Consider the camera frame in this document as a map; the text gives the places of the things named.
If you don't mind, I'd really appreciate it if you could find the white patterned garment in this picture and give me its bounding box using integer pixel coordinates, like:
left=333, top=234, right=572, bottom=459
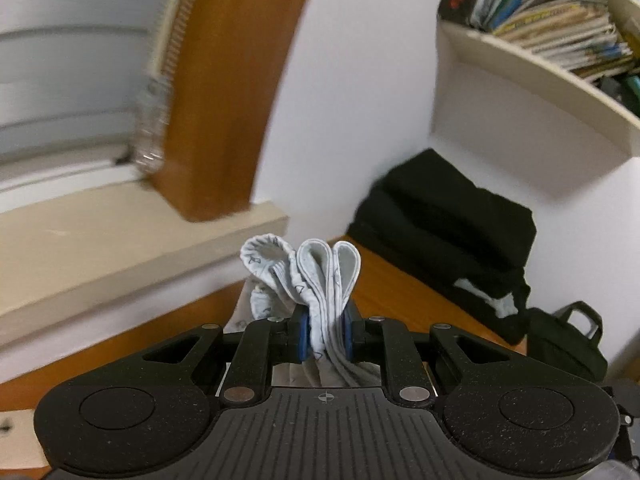
left=222, top=232, right=386, bottom=391

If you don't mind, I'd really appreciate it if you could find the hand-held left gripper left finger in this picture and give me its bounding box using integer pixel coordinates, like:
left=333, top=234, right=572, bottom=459
left=142, top=305, right=310, bottom=406

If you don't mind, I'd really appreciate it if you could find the beige wall shelf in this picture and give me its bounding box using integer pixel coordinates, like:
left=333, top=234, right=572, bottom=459
left=432, top=0, right=640, bottom=201

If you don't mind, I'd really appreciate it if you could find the wooden window frame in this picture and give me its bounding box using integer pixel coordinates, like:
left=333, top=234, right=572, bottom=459
left=150, top=0, right=321, bottom=223

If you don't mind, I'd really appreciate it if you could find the grey window blind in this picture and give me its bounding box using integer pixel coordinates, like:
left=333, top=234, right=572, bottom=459
left=0, top=0, right=173, bottom=161

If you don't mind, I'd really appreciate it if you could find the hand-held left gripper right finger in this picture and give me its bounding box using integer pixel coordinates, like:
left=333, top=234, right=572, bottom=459
left=341, top=307, right=511, bottom=408

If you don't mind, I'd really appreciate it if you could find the stack of magazines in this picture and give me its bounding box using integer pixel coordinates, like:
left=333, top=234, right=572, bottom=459
left=492, top=0, right=637, bottom=83

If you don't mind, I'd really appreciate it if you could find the clear blind bead chain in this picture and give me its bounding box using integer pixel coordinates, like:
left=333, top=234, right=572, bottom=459
left=131, top=75, right=168, bottom=176

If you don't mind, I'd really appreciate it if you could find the black bag with handle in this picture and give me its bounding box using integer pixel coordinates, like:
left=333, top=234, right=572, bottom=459
left=527, top=301, right=610, bottom=382

